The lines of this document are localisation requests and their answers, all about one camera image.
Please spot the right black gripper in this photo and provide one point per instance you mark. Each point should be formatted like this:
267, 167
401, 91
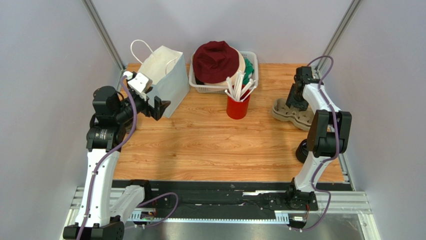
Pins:
296, 98

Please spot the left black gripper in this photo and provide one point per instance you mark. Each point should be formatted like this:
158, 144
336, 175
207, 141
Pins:
149, 106

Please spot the pulp cup carrier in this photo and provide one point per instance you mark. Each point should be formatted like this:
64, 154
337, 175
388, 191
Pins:
301, 120
280, 106

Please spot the white paper bag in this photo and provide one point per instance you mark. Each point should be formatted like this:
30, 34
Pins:
167, 70

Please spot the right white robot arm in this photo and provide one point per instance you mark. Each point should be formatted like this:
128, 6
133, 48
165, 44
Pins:
328, 135

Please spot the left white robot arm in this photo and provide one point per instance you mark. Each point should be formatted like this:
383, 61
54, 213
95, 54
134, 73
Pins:
109, 129

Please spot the left black coffee cup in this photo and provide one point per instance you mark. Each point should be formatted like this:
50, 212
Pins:
128, 125

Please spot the green cloth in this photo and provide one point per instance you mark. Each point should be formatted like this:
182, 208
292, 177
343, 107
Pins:
248, 72

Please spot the red cup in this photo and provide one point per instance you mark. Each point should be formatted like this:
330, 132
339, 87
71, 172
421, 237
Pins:
237, 109

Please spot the white plastic basket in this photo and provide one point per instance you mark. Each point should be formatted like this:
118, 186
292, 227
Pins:
220, 89

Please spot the beige hat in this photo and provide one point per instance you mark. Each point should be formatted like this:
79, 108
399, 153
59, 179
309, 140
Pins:
232, 78

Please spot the maroon bucket hat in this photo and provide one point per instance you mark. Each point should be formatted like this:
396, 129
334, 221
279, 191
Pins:
215, 61

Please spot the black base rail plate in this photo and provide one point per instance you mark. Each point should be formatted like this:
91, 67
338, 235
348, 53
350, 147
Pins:
219, 200

